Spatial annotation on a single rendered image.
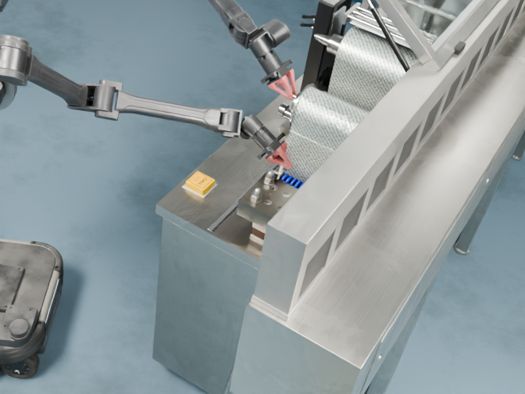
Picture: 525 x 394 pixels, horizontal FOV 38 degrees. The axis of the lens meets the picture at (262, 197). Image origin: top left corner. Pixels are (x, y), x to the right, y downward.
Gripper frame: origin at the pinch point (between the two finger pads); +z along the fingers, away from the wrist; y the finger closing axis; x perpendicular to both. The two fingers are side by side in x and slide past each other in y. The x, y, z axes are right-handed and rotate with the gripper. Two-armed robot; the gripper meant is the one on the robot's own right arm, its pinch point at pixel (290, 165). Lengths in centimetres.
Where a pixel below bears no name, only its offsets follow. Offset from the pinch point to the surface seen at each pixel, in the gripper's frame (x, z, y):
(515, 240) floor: -64, 113, -143
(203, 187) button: -23.1, -13.8, 12.1
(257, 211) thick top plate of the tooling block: -3.2, 2.5, 19.9
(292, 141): 8.0, -5.0, 0.2
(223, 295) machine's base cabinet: -36.4, 15.7, 26.6
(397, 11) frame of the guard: 72, -12, 13
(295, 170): 0.5, 2.3, 0.3
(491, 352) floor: -57, 123, -68
